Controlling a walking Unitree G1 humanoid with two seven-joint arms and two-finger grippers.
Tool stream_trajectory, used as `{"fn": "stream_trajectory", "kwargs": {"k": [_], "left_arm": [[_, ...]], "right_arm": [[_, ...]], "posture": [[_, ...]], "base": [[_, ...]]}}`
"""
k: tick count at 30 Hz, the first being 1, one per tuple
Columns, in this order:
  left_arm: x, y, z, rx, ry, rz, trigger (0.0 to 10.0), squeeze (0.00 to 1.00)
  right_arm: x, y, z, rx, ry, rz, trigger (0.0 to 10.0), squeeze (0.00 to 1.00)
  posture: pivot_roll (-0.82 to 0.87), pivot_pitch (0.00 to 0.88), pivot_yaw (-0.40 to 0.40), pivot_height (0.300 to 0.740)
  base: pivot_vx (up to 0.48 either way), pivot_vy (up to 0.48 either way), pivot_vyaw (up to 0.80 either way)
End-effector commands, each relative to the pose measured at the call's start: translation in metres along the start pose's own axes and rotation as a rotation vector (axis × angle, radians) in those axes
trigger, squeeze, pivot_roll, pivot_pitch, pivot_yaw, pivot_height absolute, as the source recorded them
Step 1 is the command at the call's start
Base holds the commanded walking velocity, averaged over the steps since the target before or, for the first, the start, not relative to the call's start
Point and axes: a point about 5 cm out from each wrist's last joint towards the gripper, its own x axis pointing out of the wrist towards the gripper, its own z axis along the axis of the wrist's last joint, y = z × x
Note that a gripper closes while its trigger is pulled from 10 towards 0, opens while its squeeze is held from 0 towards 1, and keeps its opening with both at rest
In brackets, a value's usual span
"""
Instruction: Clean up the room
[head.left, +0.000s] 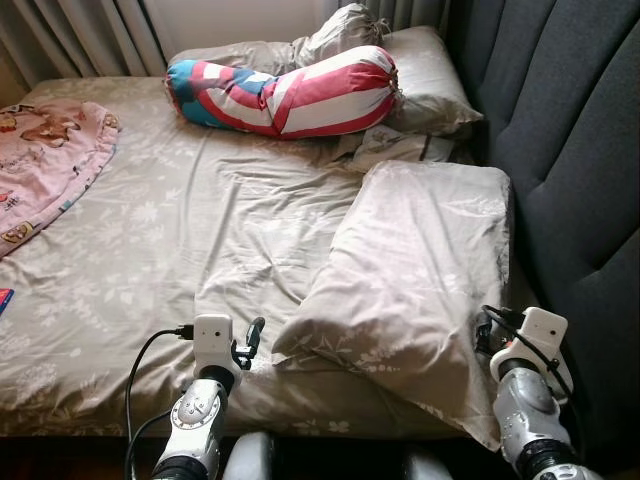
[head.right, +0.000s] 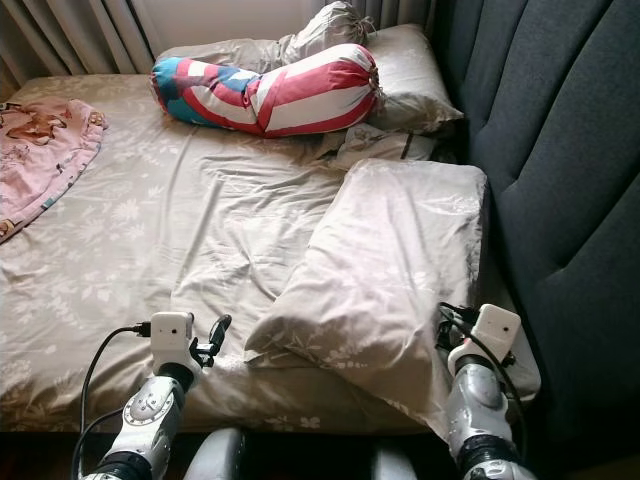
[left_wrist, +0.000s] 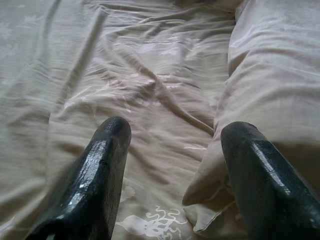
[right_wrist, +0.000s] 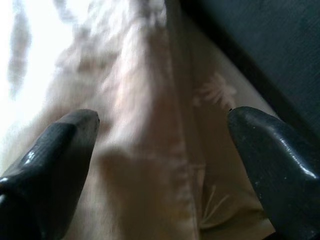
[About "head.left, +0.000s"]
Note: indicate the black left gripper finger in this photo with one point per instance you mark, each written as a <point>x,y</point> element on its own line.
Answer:
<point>257,333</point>

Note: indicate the blue pink comic book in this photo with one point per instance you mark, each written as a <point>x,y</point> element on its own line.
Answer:
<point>5,302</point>

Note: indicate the pink cartoon print blanket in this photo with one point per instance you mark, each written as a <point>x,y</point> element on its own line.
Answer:
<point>50,160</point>

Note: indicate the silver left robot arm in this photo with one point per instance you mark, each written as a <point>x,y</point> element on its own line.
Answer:
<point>195,420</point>

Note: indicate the bed with grey floral sheet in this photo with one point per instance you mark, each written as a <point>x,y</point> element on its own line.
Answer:
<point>200,250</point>

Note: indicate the grey robot left leg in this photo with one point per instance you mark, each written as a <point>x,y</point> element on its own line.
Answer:
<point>250,458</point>

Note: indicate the grey robot leg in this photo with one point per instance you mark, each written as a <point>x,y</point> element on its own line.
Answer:
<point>250,458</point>
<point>430,465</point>

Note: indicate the large grey floral pillow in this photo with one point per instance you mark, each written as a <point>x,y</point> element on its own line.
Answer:
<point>400,270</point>

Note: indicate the grey robot right leg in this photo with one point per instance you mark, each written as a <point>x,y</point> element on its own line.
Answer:
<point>430,465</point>

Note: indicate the dark grey padded headboard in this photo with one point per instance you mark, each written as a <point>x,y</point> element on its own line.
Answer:
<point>570,150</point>

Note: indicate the grey folded cloth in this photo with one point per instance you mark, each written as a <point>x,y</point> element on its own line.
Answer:
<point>400,148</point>

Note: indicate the red white blue bolster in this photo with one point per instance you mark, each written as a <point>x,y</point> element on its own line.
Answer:
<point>320,100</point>

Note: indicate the flat grey floral pillow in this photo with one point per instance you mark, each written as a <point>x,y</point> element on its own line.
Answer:
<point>430,80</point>

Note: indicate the crumpled grey pillow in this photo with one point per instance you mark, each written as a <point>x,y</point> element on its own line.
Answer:
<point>340,35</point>

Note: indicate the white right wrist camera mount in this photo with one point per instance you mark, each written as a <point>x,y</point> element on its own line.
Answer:
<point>540,330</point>

